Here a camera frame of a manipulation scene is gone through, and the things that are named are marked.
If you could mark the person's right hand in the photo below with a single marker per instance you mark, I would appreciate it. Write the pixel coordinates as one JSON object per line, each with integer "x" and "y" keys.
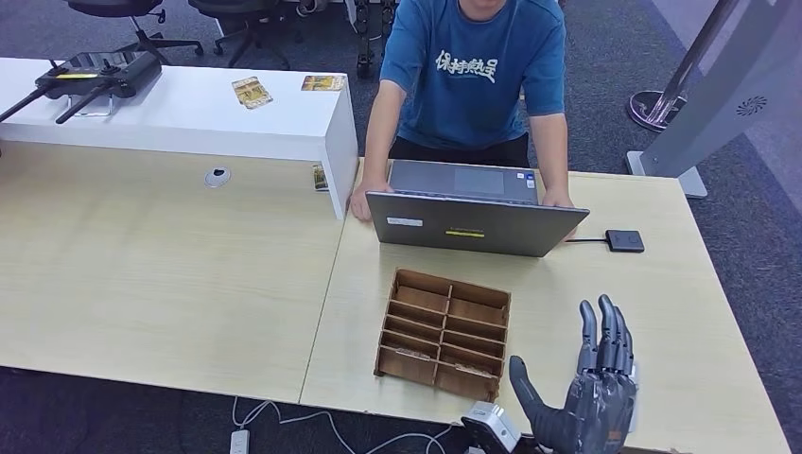
{"x": 368, "y": 200}

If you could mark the person's left hand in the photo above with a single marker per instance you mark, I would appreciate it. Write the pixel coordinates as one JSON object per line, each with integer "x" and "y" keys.
{"x": 556, "y": 199}

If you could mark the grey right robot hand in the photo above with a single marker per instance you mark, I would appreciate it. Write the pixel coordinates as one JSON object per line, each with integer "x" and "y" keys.
{"x": 595, "y": 407}

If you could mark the gold patterned ID card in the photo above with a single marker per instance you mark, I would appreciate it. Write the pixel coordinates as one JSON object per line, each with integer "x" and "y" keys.
{"x": 322, "y": 83}

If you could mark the person's left forearm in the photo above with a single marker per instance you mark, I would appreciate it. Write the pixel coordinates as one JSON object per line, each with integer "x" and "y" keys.
{"x": 550, "y": 166}

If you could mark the person's right forearm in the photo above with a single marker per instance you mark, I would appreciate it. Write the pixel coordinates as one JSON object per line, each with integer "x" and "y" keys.
{"x": 380, "y": 153}

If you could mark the gold patterned room key card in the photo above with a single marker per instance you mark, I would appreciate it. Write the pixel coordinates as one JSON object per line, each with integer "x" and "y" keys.
{"x": 475, "y": 372}
{"x": 412, "y": 355}

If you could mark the wooden card organizer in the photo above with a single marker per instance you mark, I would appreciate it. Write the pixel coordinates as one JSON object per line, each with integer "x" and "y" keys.
{"x": 438, "y": 313}

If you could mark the person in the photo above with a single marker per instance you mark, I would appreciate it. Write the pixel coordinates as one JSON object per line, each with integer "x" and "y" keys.
{"x": 470, "y": 94}

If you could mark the small black usb hub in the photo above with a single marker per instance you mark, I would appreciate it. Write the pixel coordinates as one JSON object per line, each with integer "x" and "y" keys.
{"x": 624, "y": 241}

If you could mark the grey laptop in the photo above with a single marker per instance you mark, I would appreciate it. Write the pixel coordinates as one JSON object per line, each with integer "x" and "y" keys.
{"x": 470, "y": 228}

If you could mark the round white desk grommet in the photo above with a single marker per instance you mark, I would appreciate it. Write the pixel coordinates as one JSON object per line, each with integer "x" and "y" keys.
{"x": 216, "y": 177}

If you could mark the grey kiosk stand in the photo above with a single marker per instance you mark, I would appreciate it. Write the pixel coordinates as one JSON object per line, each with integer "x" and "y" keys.
{"x": 720, "y": 106}

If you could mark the white desk shelf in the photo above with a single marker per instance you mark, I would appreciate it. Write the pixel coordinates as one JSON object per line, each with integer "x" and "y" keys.
{"x": 188, "y": 119}

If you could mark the black office chair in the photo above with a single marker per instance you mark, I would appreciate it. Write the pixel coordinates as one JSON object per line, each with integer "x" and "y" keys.
{"x": 113, "y": 5}
{"x": 250, "y": 19}

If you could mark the white power strip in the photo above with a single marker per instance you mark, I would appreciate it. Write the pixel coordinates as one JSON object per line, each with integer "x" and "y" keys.
{"x": 238, "y": 442}

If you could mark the clear acrylic stand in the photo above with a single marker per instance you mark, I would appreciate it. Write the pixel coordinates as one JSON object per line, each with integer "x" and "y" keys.
{"x": 88, "y": 113}

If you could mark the black remote controller with antennas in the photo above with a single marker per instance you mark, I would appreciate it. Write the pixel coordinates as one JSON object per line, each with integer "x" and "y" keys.
{"x": 100, "y": 72}

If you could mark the chrome stanchion post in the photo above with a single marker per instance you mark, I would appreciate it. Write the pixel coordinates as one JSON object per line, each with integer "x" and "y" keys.
{"x": 655, "y": 106}

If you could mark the black metal frame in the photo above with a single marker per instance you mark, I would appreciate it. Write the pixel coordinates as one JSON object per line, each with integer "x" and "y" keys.
{"x": 363, "y": 37}

